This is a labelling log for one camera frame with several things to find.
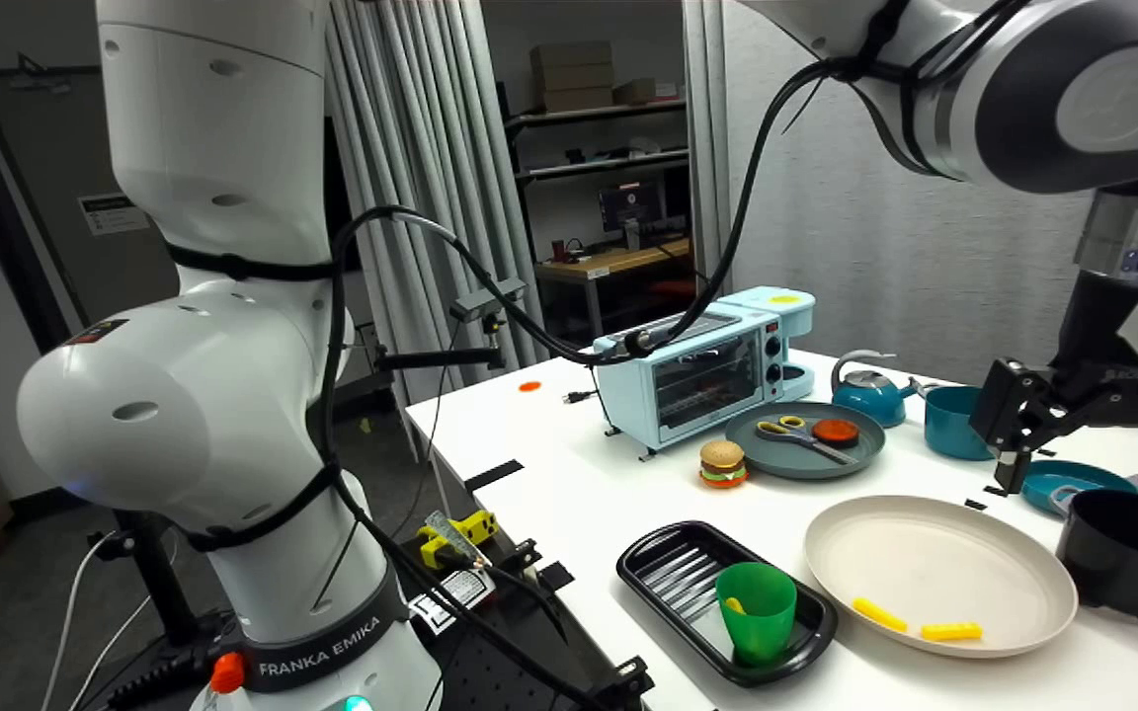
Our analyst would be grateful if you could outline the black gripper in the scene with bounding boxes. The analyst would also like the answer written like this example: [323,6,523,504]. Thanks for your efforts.
[969,267,1138,501]

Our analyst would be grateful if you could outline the yellow toy fry piece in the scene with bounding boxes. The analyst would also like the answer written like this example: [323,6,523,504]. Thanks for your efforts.
[849,592,914,636]
[917,616,989,647]

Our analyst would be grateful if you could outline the beige round plate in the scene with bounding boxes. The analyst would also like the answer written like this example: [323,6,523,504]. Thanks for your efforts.
[798,488,1084,663]

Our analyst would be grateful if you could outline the dark grey round plate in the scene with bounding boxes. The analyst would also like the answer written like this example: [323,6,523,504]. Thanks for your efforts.
[724,397,890,487]

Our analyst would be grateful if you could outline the green plastic cup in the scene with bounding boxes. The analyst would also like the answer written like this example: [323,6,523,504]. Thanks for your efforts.
[714,557,803,666]

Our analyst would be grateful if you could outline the teal pot lid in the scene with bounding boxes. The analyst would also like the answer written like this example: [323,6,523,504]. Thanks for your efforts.
[1014,456,1138,522]

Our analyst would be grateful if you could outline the teal toy pot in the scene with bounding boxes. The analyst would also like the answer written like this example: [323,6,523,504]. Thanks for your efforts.
[919,384,1000,464]

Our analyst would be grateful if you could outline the black bowl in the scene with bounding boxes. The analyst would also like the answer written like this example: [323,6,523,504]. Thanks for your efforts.
[1055,487,1138,624]

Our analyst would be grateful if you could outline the teal toy kettle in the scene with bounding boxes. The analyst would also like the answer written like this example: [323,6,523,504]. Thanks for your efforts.
[831,350,919,431]

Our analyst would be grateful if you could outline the red toy tomato slice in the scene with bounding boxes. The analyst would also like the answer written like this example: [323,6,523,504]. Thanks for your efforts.
[811,413,861,450]

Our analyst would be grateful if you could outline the grey curtain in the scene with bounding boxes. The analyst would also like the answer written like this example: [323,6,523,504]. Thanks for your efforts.
[680,0,1138,387]

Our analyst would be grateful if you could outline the olive green toy utensil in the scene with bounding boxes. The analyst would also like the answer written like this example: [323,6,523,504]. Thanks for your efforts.
[753,410,859,464]

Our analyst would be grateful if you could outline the toy hamburger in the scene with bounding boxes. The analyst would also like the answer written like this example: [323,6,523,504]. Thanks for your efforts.
[694,434,753,492]

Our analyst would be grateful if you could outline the light blue toaster oven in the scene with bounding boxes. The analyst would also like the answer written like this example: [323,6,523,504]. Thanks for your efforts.
[587,285,818,456]

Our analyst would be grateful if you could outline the black rectangular tray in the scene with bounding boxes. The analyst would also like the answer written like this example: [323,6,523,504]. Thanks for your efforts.
[611,516,840,686]

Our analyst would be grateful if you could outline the wooden workbench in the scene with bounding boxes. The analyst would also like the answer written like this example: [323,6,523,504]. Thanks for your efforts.
[533,234,701,341]

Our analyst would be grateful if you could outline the dark metal shelf unit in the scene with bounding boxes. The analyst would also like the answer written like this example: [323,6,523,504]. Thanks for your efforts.
[503,94,694,267]

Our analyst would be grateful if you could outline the cardboard box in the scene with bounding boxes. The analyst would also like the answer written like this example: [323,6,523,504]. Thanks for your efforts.
[524,38,620,114]

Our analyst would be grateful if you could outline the yellow clamp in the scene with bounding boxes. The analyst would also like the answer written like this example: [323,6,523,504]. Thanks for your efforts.
[410,510,503,574]

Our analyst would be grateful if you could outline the white folded panels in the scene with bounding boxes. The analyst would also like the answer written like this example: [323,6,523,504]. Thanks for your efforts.
[323,0,546,397]

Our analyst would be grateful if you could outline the grey door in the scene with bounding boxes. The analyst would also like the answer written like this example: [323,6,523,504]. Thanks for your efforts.
[0,54,187,330]

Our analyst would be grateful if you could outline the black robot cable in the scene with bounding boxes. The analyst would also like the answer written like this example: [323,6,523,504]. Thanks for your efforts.
[323,50,890,367]

